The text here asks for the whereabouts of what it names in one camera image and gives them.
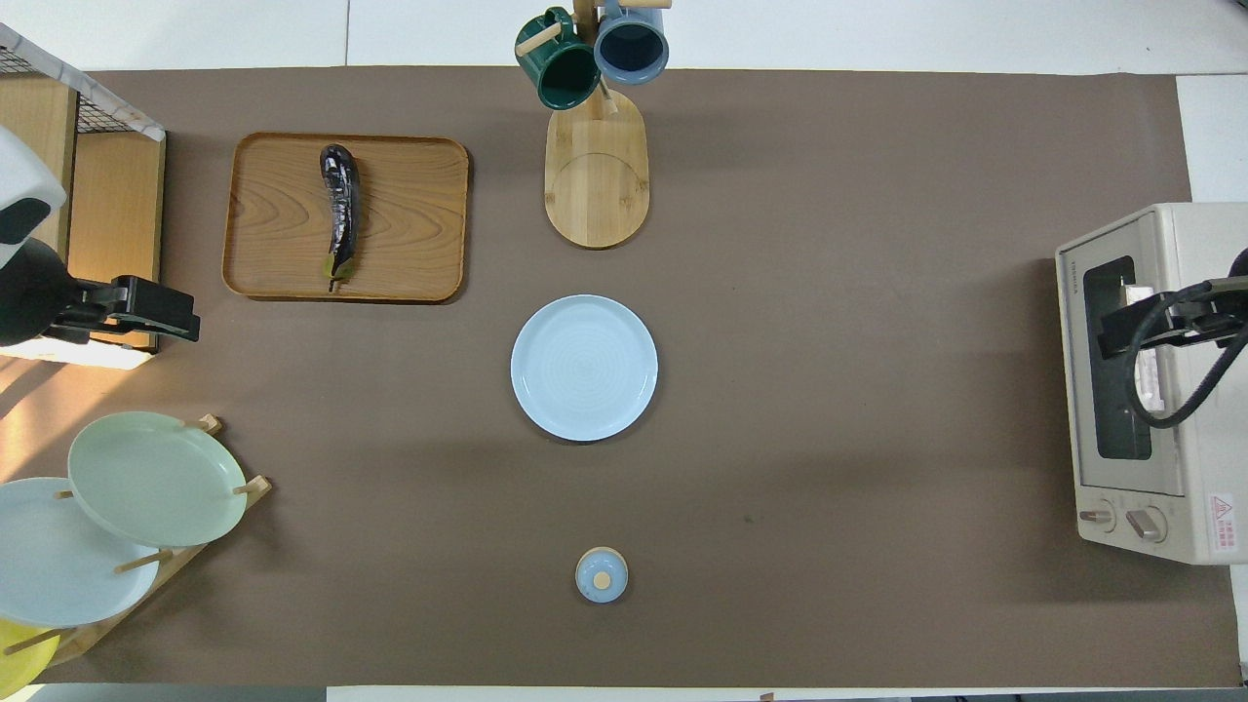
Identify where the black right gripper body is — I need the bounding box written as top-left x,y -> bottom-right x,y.
1099,278 -> 1231,360

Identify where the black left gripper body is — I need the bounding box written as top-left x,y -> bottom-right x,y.
70,276 -> 202,344

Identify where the beige toaster oven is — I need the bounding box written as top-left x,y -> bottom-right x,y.
1055,202 -> 1248,566

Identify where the light blue round plate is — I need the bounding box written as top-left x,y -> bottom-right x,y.
510,294 -> 659,443

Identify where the wooden serving tray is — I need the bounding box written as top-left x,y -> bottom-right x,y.
221,132 -> 471,303

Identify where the pale green plate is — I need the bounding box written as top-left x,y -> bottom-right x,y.
67,410 -> 249,549

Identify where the wooden plate rack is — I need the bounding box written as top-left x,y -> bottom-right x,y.
0,414 -> 274,670

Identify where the pale blue racked plate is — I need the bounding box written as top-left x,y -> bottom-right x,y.
0,477 -> 163,629

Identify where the brown table mat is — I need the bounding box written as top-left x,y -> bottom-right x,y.
0,65 -> 1245,689

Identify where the yellow plate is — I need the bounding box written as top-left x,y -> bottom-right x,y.
0,618 -> 61,699

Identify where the wooden mug tree stand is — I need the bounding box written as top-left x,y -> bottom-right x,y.
514,0 -> 674,251

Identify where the dark green mug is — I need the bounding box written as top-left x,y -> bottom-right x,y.
515,8 -> 603,111

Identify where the blue mug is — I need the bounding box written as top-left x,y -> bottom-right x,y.
593,0 -> 671,86

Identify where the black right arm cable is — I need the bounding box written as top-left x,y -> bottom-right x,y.
1124,289 -> 1248,431

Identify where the wooden shelf with wire basket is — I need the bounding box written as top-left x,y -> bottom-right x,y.
0,23 -> 168,371

